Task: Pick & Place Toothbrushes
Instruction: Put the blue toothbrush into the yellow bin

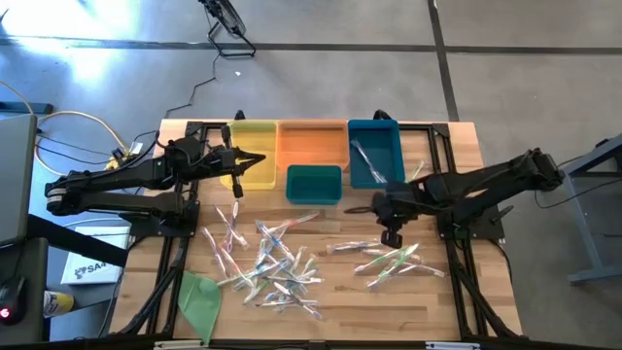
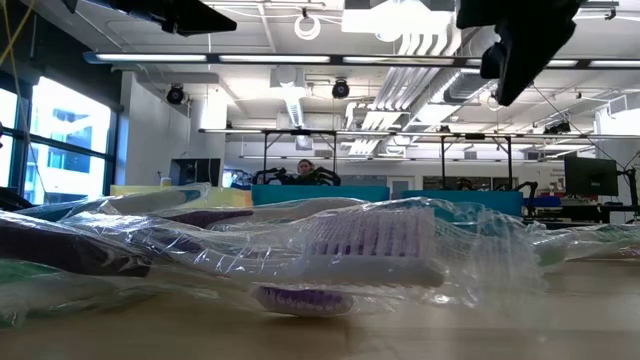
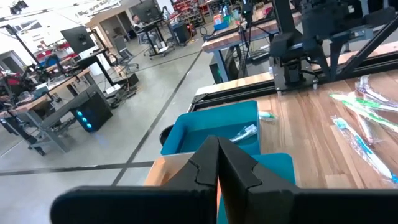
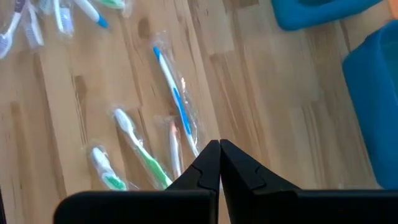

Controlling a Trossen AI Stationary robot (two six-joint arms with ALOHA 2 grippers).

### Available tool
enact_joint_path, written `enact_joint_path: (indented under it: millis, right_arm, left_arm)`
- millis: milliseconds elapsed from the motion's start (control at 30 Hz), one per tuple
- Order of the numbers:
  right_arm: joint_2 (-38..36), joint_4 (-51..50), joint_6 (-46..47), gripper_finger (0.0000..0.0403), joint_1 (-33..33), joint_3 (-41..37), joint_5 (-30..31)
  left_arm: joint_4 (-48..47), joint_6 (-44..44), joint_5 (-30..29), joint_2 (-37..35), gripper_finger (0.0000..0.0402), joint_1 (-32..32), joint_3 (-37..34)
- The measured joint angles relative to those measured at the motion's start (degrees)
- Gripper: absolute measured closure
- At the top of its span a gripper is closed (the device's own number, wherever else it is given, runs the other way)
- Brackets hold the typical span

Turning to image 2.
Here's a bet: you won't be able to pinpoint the black background desk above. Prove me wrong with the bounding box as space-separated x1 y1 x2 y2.
522 202 640 229

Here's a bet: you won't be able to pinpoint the white ceiling pipe bundle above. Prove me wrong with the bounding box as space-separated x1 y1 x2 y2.
372 29 464 112

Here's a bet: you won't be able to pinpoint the small teal plastic bin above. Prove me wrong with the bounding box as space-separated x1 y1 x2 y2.
250 184 391 207

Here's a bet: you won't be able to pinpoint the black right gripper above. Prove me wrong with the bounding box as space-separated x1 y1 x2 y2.
455 0 584 107

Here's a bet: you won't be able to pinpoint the yellow hanging cable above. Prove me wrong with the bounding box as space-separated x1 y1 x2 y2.
0 0 37 69

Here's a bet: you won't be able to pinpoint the black monitor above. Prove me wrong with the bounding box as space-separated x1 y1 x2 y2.
563 155 620 198
168 157 223 188

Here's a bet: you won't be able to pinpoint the blue background crate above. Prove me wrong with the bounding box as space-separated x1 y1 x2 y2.
524 195 564 209

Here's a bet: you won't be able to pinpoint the white ceiling light panel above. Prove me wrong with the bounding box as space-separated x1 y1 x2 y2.
341 7 457 37

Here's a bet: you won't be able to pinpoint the green white toothbrush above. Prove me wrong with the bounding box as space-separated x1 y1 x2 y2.
528 223 640 267

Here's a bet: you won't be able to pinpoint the white vent duct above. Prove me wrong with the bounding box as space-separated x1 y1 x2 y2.
269 66 307 129

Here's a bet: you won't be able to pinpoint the white toothbrush purple bristles wrapped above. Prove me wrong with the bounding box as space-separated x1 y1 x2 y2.
59 196 549 309

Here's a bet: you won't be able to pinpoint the dark purple wrapped toothbrush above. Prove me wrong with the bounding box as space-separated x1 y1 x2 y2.
0 209 154 279

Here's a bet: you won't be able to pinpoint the long ceiling light bar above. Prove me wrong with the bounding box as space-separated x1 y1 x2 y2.
82 50 640 70

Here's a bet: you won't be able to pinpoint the large glass window wall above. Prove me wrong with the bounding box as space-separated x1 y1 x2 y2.
0 74 119 206

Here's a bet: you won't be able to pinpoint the thin hanging light strip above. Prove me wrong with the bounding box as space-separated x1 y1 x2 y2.
198 127 640 142

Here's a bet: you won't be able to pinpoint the white cable coil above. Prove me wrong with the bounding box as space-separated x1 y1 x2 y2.
292 12 323 42

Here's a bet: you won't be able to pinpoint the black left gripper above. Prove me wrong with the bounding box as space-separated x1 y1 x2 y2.
99 0 239 37

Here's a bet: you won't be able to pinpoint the yellow plastic bin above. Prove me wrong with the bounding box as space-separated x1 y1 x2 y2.
109 183 254 210

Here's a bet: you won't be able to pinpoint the large teal-blue plastic bin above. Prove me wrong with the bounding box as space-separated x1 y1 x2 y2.
399 189 525 217

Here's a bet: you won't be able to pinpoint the white blue wrapped toothbrush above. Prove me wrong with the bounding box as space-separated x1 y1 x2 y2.
17 181 212 222

